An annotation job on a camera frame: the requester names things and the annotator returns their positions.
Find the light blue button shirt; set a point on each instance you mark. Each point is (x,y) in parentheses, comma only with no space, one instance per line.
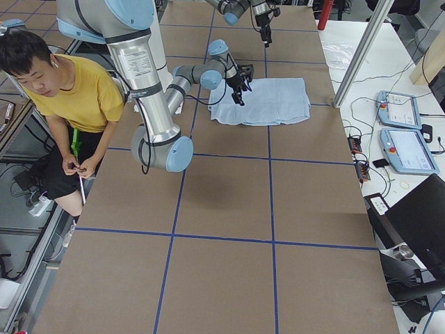
(272,101)

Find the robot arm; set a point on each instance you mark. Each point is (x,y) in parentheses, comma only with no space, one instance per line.
(125,28)
(232,11)

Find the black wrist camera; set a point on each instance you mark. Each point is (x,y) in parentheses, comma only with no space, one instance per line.
(274,12)
(245,74)

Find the black monitor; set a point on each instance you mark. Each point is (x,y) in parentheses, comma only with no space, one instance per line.
(417,220)

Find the orange electronics board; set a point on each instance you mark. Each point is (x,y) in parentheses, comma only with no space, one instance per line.
(354,144)
(362,171)

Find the near teach pendant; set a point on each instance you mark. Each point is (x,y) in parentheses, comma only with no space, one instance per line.
(407,152)

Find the red cylinder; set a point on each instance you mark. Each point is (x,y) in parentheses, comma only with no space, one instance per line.
(325,14)

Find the aluminium frame post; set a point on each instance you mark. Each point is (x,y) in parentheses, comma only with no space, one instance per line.
(376,21)

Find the clear plastic bag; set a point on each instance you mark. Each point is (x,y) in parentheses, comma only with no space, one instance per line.
(338,55)

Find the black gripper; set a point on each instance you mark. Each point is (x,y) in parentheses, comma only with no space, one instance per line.
(262,21)
(233,82)

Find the far teach pendant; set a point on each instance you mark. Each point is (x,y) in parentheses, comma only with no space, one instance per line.
(398,110)

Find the teach pendant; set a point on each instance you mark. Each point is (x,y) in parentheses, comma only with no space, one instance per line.
(398,110)
(407,152)

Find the person in yellow shirt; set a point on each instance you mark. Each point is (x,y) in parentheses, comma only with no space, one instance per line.
(81,104)

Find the white power strip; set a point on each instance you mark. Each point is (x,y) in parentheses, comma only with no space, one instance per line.
(41,206)

